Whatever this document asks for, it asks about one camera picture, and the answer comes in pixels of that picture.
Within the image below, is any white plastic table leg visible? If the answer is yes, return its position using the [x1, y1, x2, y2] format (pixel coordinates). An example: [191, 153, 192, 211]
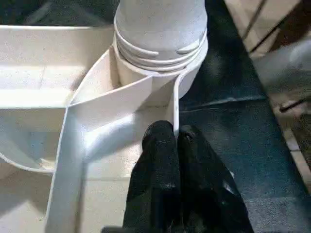
[113, 0, 208, 72]

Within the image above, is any grey metal stand frame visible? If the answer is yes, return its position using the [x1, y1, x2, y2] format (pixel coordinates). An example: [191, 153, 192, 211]
[242, 0, 269, 40]

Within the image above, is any black work mat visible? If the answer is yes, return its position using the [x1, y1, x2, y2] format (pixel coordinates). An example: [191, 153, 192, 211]
[0, 0, 311, 233]

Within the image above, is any white plastic children's table top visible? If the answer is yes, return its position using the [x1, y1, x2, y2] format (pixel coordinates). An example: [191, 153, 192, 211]
[0, 25, 208, 233]

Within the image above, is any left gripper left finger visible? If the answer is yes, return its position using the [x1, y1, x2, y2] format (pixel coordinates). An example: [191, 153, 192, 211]
[123, 120, 181, 233]

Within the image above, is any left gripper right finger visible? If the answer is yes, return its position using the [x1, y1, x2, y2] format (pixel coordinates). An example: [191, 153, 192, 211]
[177, 125, 254, 233]

